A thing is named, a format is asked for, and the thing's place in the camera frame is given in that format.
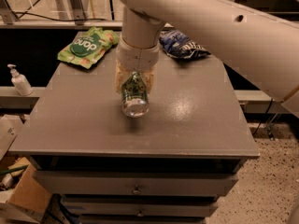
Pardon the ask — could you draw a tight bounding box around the white pump bottle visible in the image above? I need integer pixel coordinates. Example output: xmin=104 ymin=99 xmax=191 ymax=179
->
xmin=7 ymin=64 xmax=33 ymax=96

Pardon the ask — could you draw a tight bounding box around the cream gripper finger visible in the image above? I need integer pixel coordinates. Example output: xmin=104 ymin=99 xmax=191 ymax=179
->
xmin=115 ymin=61 xmax=131 ymax=93
xmin=141 ymin=67 xmax=155 ymax=92

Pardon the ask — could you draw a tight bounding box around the metal drawer knob lower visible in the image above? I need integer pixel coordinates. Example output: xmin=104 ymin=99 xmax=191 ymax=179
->
xmin=136 ymin=210 xmax=145 ymax=217

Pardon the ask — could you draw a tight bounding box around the black cable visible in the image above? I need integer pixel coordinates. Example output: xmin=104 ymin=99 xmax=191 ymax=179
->
xmin=12 ymin=11 xmax=108 ymax=23

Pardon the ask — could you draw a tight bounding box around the metal drawer knob upper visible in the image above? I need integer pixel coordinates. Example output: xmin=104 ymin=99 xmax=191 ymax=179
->
xmin=132 ymin=185 xmax=141 ymax=195

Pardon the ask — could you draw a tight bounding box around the cardboard box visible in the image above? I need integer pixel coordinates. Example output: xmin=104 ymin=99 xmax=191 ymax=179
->
xmin=0 ymin=157 xmax=51 ymax=223

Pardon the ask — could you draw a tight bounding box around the blue chip bag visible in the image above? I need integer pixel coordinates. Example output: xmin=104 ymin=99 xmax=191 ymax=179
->
xmin=159 ymin=30 xmax=209 ymax=59

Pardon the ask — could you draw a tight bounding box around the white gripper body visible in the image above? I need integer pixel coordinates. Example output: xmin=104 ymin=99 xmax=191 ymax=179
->
xmin=116 ymin=37 xmax=159 ymax=72

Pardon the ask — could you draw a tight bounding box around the metal drawer knob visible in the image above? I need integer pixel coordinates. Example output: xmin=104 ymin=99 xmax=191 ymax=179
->
xmin=132 ymin=185 xmax=141 ymax=195
xmin=136 ymin=210 xmax=145 ymax=217

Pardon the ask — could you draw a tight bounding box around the green snack bag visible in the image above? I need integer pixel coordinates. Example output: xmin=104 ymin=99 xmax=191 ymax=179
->
xmin=57 ymin=27 xmax=119 ymax=69

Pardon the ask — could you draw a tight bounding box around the green soda can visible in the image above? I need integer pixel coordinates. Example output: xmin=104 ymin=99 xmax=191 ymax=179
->
xmin=121 ymin=72 xmax=149 ymax=118

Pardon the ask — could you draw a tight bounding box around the grey drawer cabinet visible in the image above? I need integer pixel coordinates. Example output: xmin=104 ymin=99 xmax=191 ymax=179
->
xmin=10 ymin=51 xmax=259 ymax=224

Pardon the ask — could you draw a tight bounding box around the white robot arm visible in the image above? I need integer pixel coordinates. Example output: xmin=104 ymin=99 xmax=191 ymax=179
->
xmin=117 ymin=0 xmax=299 ymax=116

